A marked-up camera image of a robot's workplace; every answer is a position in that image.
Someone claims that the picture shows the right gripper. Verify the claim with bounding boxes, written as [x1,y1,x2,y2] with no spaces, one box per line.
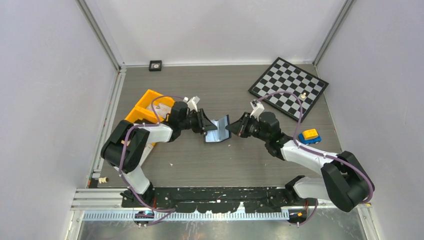
[225,112,270,143]

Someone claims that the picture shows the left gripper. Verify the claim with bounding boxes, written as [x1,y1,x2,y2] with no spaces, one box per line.
[179,108,216,134]

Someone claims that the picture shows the black leather card holder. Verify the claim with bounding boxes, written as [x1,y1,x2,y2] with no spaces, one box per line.
[204,114,232,143]

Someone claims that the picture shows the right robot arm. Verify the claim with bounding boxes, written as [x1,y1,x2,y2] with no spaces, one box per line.
[226,112,375,212]

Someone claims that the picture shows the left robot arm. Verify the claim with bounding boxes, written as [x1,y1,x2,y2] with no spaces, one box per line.
[100,101,217,207]

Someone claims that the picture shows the silver credit card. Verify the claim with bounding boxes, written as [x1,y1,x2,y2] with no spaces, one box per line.
[154,103,172,118]

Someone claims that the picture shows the black white chessboard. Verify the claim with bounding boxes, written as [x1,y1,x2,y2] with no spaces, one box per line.
[248,57,329,122]

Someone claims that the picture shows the white plastic tray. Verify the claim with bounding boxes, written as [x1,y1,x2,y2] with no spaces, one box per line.
[138,143,155,167]

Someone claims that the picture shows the yellow plastic bin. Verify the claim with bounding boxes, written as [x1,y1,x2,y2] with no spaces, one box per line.
[135,89,175,122]
[124,106,158,124]

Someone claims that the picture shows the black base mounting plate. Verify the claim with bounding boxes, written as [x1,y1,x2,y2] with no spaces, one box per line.
[121,186,316,214]

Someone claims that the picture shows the small black square box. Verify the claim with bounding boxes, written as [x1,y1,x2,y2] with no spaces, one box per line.
[148,60,163,72]

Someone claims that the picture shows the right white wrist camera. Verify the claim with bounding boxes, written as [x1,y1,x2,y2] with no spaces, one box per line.
[250,99,265,120]

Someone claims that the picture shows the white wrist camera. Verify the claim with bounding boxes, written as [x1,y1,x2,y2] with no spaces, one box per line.
[183,96,200,112]
[250,99,265,120]

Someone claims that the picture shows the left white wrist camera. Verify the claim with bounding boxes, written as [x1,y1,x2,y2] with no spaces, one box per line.
[183,96,200,112]

